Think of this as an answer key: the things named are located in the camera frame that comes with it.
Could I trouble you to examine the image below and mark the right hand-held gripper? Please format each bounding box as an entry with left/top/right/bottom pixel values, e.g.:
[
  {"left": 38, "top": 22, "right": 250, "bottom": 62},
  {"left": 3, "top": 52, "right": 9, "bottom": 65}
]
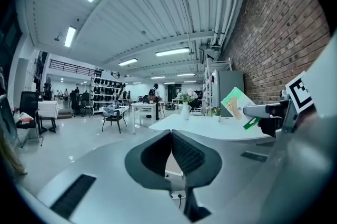
[{"left": 242, "top": 29, "right": 337, "bottom": 141}]

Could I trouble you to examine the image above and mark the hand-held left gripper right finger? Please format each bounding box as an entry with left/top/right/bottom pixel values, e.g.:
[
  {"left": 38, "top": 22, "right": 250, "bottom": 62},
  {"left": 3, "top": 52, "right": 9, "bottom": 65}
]
[{"left": 171, "top": 129, "right": 223, "bottom": 223}]

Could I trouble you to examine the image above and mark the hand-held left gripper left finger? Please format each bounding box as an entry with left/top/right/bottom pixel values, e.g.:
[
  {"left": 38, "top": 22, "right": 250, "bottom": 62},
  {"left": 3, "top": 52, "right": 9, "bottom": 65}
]
[{"left": 124, "top": 129, "right": 172, "bottom": 191}]

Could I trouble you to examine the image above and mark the small green white item packet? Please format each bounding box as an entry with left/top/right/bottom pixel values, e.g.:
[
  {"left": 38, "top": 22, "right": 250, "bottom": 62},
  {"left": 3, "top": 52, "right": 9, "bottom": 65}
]
[{"left": 220, "top": 87, "right": 263, "bottom": 131}]

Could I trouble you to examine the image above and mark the white desk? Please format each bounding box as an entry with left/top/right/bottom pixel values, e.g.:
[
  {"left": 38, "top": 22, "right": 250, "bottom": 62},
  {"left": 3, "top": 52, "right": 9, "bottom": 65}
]
[{"left": 148, "top": 113, "right": 277, "bottom": 145}]

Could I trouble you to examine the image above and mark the white power strip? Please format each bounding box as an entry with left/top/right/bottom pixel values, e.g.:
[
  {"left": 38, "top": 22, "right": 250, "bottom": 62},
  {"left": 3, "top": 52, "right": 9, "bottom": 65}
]
[{"left": 169, "top": 190, "right": 186, "bottom": 200}]

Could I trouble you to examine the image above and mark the small potted green plant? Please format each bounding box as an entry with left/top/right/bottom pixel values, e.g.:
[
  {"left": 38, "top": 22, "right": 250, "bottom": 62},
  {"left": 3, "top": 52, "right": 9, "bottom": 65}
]
[{"left": 210, "top": 106, "right": 222, "bottom": 123}]

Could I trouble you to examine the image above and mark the white square table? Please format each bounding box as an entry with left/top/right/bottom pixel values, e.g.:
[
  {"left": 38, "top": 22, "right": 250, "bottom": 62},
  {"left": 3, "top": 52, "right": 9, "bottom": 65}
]
[{"left": 130, "top": 101, "right": 159, "bottom": 135}]

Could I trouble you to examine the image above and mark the white vase with pink flowers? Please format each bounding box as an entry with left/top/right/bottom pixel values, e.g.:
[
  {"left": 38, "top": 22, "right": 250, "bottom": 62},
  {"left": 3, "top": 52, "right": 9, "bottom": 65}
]
[{"left": 178, "top": 88, "right": 199, "bottom": 121}]

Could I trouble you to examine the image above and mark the white metal shelf rack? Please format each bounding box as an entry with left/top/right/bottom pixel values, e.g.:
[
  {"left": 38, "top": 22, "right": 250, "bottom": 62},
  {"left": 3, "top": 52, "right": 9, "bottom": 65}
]
[{"left": 203, "top": 57, "right": 233, "bottom": 117}]

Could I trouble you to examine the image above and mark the white shelf of black bags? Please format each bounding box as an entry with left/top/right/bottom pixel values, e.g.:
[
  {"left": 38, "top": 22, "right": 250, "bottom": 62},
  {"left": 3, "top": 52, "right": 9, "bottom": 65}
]
[{"left": 90, "top": 75, "right": 126, "bottom": 113}]

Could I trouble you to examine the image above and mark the black swivel office chair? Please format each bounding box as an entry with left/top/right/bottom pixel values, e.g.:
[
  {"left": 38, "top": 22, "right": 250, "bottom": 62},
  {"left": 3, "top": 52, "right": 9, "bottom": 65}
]
[{"left": 69, "top": 91, "right": 93, "bottom": 118}]

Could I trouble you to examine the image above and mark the table with white cloth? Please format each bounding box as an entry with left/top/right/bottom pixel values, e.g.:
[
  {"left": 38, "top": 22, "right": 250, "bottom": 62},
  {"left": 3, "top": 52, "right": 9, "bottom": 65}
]
[{"left": 37, "top": 100, "right": 60, "bottom": 121}]

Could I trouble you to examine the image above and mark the black mezzanine railing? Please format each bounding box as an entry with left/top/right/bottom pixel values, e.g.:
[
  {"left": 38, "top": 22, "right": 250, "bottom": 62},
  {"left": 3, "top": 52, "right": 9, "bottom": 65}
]
[{"left": 48, "top": 58, "right": 96, "bottom": 77}]

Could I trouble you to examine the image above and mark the black mesh office chair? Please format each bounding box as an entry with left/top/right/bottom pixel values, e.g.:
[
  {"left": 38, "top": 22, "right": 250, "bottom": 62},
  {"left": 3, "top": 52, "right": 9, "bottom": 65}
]
[{"left": 15, "top": 90, "right": 57, "bottom": 141}]

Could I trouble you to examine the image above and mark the black metal frame chair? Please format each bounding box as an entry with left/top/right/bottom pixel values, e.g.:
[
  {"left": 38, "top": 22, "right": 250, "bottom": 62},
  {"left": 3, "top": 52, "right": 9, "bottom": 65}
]
[{"left": 101, "top": 106, "right": 130, "bottom": 135}]

